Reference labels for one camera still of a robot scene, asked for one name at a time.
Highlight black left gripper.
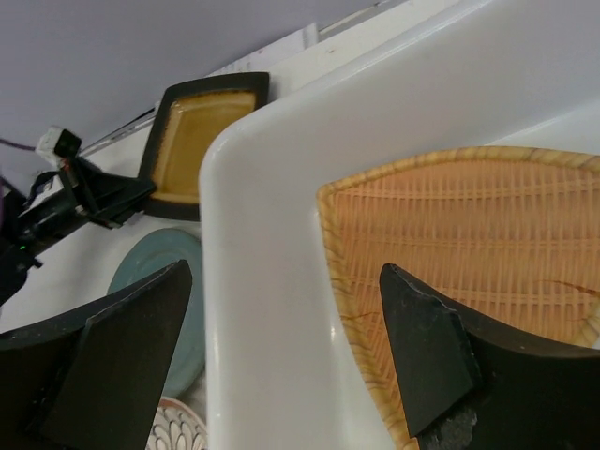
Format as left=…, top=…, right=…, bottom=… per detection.
left=18, top=157, right=157, bottom=234

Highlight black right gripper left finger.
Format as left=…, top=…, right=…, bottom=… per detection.
left=1, top=261, right=192, bottom=449

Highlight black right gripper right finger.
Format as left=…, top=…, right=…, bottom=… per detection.
left=380, top=263, right=599, bottom=449

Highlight blue round ceramic plate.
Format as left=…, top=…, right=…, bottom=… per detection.
left=107, top=229, right=205, bottom=398

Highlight floral pattern round plate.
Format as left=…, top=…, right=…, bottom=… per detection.
left=145, top=397, right=208, bottom=450

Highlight brown square glazed plate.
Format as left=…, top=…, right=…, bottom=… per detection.
left=139, top=71, right=270, bottom=221

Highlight woven bamboo pattern tray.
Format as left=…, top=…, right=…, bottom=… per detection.
left=317, top=146, right=599, bottom=449

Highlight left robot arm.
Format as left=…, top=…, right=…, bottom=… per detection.
left=1, top=157, right=156, bottom=303

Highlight white plastic bin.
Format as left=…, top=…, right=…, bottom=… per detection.
left=200, top=1, right=599, bottom=449

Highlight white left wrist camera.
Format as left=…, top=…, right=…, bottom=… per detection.
left=35, top=126, right=82, bottom=168

